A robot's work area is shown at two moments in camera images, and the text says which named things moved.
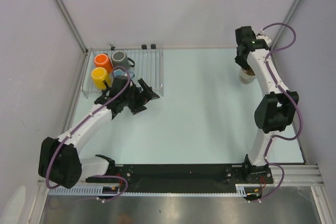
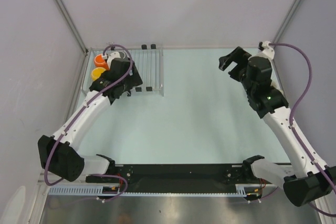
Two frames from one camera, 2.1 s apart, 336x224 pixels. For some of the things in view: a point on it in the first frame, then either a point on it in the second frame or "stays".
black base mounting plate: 187,178 stays
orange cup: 102,60 stays
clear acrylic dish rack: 148,65 stays
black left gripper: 146,93 -> 134,80
